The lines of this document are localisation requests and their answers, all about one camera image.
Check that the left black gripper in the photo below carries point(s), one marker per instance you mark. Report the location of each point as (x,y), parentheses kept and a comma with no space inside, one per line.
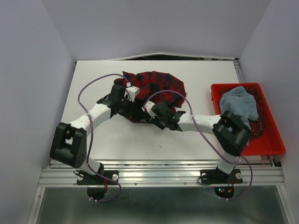
(129,113)

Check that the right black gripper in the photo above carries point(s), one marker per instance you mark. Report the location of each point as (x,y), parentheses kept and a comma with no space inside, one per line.
(155,121)

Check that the red navy plaid skirt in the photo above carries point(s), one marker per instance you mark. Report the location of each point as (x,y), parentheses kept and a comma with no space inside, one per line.
(150,82)

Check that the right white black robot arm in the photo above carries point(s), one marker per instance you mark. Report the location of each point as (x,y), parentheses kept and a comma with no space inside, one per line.
(231,133)

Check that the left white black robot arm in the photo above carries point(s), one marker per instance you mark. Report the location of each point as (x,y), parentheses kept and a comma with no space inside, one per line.
(69,144)

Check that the light blue denim skirt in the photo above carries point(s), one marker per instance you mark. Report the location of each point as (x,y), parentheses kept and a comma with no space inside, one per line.
(240,103)

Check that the dark red dotted skirt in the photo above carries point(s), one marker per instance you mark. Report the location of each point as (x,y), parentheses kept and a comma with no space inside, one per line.
(257,127)

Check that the red plastic bin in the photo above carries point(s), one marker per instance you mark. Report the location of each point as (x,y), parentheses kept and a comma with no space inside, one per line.
(270,143)

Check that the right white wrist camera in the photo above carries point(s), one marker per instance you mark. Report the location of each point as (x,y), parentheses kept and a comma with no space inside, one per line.
(148,108)

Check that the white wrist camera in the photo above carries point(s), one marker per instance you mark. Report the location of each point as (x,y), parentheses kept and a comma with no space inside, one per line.
(132,92)
(148,108)

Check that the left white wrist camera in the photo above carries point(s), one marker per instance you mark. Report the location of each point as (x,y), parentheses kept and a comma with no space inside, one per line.
(132,92)

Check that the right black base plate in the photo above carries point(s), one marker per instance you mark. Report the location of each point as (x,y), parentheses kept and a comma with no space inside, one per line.
(215,176)

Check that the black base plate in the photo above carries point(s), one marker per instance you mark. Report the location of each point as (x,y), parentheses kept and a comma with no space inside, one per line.
(88,179)
(215,176)

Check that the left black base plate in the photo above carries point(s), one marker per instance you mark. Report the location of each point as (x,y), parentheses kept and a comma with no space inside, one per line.
(88,179)

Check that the aluminium right side rail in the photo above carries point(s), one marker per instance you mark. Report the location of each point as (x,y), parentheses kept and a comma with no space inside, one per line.
(238,70)

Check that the aluminium front rail frame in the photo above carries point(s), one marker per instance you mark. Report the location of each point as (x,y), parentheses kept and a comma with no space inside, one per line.
(162,173)

